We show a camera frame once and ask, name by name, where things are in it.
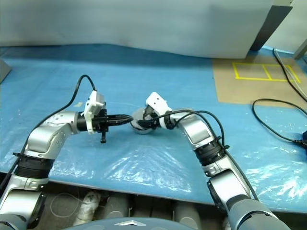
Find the dark grey slanted panel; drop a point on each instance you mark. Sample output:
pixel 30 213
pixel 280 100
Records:
pixel 271 26

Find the brown cardboard sheet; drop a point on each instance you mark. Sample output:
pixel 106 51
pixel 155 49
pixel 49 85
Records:
pixel 239 91

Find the blue plastic table sheet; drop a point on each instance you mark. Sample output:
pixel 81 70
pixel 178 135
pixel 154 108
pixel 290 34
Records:
pixel 144 163

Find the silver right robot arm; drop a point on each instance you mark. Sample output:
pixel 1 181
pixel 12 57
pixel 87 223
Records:
pixel 199 129

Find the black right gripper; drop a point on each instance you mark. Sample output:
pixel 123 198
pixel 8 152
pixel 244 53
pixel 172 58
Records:
pixel 152 119

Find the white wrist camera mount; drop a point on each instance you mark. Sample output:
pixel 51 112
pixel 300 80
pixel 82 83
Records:
pixel 96 100
pixel 156 101

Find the black power plug adapter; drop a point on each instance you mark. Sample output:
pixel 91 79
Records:
pixel 304 139

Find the grey robot torso cover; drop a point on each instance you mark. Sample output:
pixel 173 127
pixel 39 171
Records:
pixel 129 225

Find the yellow tape rectangle marking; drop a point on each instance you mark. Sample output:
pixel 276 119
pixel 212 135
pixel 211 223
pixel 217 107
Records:
pixel 236 72

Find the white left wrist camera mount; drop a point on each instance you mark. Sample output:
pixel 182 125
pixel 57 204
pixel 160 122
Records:
pixel 96 100

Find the motor stator housing copper windings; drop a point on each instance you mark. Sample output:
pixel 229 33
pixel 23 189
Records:
pixel 140 131

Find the grey angled metal object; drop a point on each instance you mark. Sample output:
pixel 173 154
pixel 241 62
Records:
pixel 3 70

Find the grey metal post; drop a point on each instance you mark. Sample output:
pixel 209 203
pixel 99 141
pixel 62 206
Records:
pixel 301 49

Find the grey rounded cylinder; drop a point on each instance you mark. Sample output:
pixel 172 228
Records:
pixel 116 206
pixel 187 213

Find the white wrapped bundle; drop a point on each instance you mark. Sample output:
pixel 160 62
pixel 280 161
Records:
pixel 87 208

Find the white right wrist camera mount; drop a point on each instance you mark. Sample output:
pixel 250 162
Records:
pixel 156 101

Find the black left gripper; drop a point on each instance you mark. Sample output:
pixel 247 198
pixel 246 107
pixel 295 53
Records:
pixel 99 123

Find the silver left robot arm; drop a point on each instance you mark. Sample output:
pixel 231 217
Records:
pixel 48 134

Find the white backdrop board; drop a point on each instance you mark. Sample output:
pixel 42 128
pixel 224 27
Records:
pixel 144 24

